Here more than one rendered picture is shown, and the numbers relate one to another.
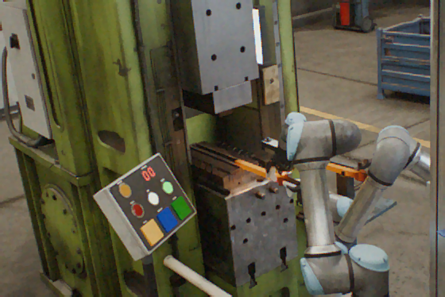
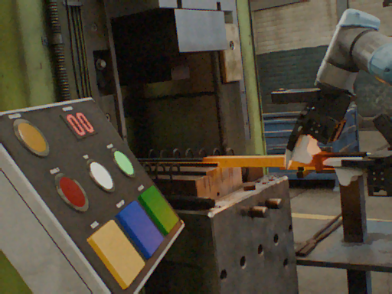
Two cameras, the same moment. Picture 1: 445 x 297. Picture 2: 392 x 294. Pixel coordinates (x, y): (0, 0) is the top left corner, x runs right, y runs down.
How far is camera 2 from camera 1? 1.80 m
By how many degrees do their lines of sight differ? 22
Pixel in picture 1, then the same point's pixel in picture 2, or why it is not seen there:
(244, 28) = not seen: outside the picture
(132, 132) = (19, 79)
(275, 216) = (274, 254)
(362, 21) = not seen: hidden behind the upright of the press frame
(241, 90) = (213, 23)
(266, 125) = (227, 116)
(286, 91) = (245, 72)
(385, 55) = not seen: hidden behind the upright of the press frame
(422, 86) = (275, 171)
